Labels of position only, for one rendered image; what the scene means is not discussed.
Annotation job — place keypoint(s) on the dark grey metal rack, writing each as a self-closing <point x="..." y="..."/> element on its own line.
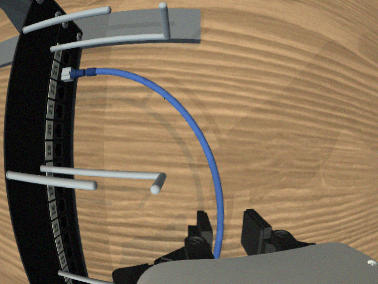
<point x="39" y="122"/>

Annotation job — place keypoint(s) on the blue network cable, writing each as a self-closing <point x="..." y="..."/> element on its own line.
<point x="196" y="129"/>

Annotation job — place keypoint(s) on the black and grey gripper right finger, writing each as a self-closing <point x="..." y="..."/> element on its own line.
<point x="256" y="236"/>

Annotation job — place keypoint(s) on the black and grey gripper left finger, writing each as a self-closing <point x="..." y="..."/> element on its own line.
<point x="195" y="247"/>

